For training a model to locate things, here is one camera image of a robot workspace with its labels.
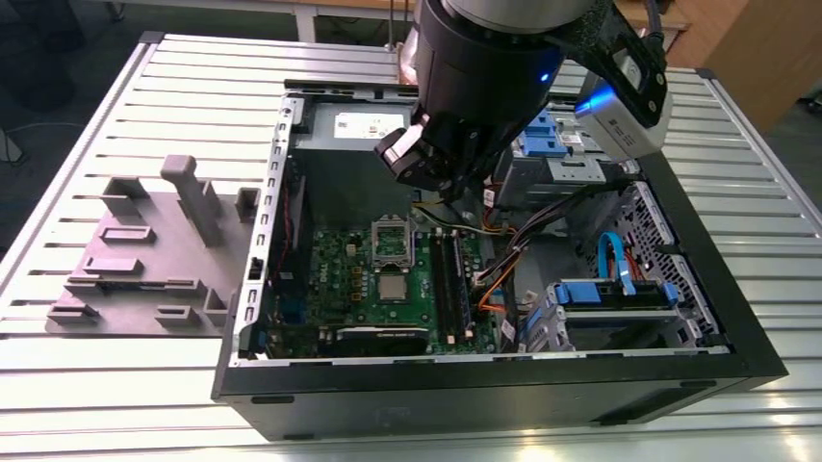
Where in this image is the black CPU socket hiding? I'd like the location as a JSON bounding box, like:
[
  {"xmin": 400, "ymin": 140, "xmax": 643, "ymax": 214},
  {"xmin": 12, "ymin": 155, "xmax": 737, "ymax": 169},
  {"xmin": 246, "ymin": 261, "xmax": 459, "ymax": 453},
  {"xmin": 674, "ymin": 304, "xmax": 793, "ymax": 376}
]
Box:
[{"xmin": 371, "ymin": 271, "xmax": 414, "ymax": 305}]

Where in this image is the blue plastic drive latch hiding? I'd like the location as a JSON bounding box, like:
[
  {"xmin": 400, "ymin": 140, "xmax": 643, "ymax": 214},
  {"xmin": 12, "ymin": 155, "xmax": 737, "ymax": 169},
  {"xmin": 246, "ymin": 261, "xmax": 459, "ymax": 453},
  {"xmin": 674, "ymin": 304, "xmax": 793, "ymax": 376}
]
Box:
[{"xmin": 517, "ymin": 108, "xmax": 573, "ymax": 159}]

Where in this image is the grey metal disk bay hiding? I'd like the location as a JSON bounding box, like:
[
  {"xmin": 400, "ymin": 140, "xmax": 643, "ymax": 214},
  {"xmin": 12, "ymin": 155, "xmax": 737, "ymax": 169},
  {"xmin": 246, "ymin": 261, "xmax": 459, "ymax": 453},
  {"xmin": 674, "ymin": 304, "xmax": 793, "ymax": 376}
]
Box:
[
  {"xmin": 496, "ymin": 101, "xmax": 643, "ymax": 206},
  {"xmin": 517, "ymin": 281, "xmax": 727, "ymax": 353}
]

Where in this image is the grey power supply unit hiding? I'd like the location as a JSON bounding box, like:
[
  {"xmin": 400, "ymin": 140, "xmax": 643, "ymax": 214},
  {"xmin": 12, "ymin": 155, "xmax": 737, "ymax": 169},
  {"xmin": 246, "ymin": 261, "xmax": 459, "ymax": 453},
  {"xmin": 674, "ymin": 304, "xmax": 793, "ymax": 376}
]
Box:
[{"xmin": 294, "ymin": 98, "xmax": 420, "ymax": 230}]

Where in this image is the black RAM slot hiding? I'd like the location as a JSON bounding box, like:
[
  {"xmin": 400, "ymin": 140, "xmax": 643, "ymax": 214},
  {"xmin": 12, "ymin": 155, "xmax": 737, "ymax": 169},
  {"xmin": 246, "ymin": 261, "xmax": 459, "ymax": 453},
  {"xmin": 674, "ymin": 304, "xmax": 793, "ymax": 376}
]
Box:
[{"xmin": 428, "ymin": 227, "xmax": 451, "ymax": 341}]

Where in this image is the wooden cabinet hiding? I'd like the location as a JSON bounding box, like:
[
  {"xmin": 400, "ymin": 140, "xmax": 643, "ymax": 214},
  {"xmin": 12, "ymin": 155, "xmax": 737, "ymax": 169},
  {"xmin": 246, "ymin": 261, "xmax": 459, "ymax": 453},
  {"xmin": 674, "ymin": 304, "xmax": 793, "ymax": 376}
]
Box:
[{"xmin": 661, "ymin": 0, "xmax": 822, "ymax": 134}]

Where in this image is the hard disk in blue carrier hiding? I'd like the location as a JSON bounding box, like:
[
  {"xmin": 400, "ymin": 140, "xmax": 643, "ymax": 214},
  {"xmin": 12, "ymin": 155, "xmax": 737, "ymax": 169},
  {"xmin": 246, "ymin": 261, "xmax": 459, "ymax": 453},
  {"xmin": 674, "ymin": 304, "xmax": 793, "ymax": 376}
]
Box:
[{"xmin": 549, "ymin": 281, "xmax": 681, "ymax": 309}]

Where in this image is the green Dell motherboard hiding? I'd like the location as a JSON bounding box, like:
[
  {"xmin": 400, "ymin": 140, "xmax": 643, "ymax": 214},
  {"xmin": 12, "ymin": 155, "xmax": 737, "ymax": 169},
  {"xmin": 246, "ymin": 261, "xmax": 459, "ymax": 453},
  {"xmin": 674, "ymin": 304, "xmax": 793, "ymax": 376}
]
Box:
[{"xmin": 259, "ymin": 225, "xmax": 503, "ymax": 358}]

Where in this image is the black graphics card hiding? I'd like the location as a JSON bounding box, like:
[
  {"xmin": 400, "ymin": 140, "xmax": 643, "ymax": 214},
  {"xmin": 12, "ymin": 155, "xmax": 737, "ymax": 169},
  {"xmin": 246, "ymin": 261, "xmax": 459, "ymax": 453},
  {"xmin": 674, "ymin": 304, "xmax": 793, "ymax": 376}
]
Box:
[{"xmin": 332, "ymin": 325, "xmax": 430, "ymax": 356}]

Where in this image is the grey plastic parts rack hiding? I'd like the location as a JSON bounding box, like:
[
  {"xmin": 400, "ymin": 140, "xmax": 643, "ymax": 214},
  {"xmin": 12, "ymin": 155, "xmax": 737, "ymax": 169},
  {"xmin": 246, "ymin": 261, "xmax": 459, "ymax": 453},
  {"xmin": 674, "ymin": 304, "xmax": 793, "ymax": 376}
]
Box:
[{"xmin": 43, "ymin": 153, "xmax": 266, "ymax": 341}]

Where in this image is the black open PC case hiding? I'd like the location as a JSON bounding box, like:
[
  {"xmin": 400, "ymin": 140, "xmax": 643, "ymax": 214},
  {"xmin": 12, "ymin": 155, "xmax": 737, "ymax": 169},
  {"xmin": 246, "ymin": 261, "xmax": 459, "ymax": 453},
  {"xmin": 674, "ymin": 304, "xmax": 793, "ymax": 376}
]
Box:
[{"xmin": 210, "ymin": 76, "xmax": 790, "ymax": 442}]

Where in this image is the RAM stick with gold contacts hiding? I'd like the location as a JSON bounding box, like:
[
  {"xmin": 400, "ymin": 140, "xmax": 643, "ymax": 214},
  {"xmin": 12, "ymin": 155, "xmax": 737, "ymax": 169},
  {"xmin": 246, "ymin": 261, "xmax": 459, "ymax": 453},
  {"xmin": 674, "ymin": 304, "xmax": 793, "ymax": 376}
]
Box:
[{"xmin": 68, "ymin": 276, "xmax": 198, "ymax": 293}]

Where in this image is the small silver wrist camera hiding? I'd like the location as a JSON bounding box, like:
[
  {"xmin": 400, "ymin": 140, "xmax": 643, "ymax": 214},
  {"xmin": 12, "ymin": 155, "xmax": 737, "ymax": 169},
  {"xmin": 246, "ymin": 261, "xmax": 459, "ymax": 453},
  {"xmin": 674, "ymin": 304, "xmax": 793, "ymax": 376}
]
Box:
[{"xmin": 374, "ymin": 123, "xmax": 458, "ymax": 192}]

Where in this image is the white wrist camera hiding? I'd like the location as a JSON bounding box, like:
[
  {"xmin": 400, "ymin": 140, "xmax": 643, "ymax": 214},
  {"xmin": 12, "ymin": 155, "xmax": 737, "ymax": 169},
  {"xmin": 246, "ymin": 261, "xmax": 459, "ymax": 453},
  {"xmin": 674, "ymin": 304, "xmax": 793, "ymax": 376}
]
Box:
[{"xmin": 565, "ymin": 0, "xmax": 674, "ymax": 163}]

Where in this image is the black wire bundle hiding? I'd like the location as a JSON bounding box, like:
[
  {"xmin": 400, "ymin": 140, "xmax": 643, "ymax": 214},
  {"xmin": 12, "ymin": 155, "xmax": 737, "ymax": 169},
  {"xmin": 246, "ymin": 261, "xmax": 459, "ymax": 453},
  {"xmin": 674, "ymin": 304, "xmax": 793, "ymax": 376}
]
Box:
[{"xmin": 506, "ymin": 180, "xmax": 641, "ymax": 251}]

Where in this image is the white green wire bundle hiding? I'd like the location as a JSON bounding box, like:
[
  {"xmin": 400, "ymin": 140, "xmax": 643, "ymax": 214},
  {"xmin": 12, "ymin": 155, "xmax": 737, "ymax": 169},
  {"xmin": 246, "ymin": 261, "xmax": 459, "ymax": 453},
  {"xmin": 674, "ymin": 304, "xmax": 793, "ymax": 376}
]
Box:
[{"xmin": 414, "ymin": 206, "xmax": 515, "ymax": 236}]

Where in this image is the black camera cable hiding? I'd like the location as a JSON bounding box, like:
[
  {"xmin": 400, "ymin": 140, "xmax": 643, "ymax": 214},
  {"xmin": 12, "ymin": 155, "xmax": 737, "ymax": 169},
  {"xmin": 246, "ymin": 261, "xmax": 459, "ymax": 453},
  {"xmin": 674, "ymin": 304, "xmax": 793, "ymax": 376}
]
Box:
[{"xmin": 641, "ymin": 0, "xmax": 669, "ymax": 45}]

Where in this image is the metal socket cover frame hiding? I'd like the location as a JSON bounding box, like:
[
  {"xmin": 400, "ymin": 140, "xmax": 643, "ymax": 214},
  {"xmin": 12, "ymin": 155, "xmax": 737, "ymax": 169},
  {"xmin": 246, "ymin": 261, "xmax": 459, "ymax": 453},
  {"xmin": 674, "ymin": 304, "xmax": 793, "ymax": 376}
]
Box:
[{"xmin": 370, "ymin": 216, "xmax": 414, "ymax": 270}]

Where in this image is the orange wire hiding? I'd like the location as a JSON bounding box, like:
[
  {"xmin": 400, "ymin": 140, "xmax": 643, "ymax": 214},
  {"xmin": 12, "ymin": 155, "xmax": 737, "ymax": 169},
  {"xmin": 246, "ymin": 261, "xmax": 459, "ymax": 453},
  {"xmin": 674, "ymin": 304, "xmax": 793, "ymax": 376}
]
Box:
[{"xmin": 474, "ymin": 249, "xmax": 522, "ymax": 315}]

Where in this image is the blue flat wire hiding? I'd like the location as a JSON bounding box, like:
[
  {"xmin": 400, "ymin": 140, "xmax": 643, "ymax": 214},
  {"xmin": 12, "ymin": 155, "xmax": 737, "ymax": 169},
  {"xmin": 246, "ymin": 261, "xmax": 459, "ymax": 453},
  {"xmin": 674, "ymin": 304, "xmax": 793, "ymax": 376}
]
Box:
[
  {"xmin": 597, "ymin": 231, "xmax": 638, "ymax": 297},
  {"xmin": 515, "ymin": 307, "xmax": 546, "ymax": 353}
]

